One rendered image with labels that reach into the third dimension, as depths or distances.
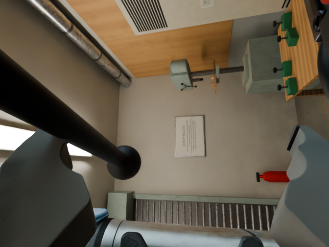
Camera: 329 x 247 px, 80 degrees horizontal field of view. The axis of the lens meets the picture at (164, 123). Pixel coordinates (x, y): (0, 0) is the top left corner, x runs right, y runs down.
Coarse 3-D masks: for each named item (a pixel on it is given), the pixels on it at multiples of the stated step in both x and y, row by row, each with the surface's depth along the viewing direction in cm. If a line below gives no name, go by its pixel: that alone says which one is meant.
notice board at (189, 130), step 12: (180, 120) 310; (192, 120) 305; (180, 132) 306; (192, 132) 301; (204, 132) 297; (180, 144) 302; (192, 144) 298; (204, 144) 293; (180, 156) 298; (192, 156) 294; (204, 156) 290
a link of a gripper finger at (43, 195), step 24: (24, 144) 9; (48, 144) 9; (0, 168) 7; (24, 168) 7; (48, 168) 7; (72, 168) 10; (0, 192) 6; (24, 192) 6; (48, 192) 6; (72, 192) 6; (0, 216) 6; (24, 216) 6; (48, 216) 6; (72, 216) 6; (0, 240) 5; (24, 240) 5; (48, 240) 5; (72, 240) 6
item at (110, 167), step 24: (0, 72) 5; (24, 72) 6; (0, 96) 5; (24, 96) 6; (48, 96) 7; (24, 120) 7; (48, 120) 7; (72, 120) 8; (72, 144) 10; (96, 144) 11; (120, 168) 19
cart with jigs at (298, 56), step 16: (288, 16) 142; (304, 16) 124; (288, 32) 137; (304, 32) 125; (288, 48) 151; (304, 48) 126; (288, 64) 147; (304, 64) 127; (288, 80) 141; (304, 80) 128; (288, 96) 156; (304, 96) 155
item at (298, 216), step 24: (288, 144) 11; (312, 144) 9; (288, 168) 9; (312, 168) 8; (288, 192) 7; (312, 192) 7; (288, 216) 6; (312, 216) 6; (288, 240) 6; (312, 240) 5
